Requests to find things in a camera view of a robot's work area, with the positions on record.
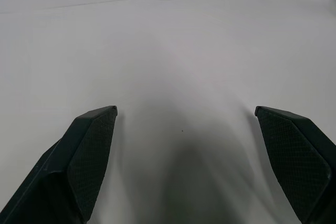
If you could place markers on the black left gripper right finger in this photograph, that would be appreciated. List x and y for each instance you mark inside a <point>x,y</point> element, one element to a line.
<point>296,161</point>

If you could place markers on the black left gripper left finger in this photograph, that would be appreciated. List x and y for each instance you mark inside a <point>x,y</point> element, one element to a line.
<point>78,161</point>

